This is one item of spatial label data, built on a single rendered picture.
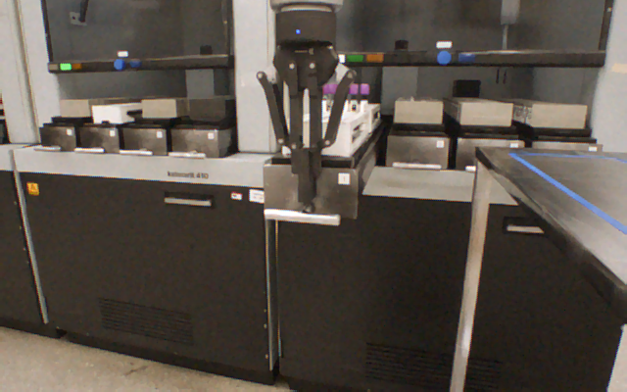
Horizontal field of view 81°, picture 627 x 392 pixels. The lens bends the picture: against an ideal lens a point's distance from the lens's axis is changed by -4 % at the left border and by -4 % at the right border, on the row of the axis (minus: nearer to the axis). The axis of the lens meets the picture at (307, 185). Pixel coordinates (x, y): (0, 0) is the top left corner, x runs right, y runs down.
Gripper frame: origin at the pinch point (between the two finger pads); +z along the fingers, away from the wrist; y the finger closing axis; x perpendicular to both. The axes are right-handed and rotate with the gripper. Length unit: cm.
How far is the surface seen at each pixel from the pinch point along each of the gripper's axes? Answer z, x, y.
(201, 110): -5, -47, 42
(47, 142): 4, -39, 90
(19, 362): 80, -32, 112
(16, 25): -31, -49, 107
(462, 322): 30.0, -17.3, -25.1
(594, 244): -2.1, 23.2, -24.7
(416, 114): -5.4, -47.0, -14.8
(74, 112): -5, -47, 86
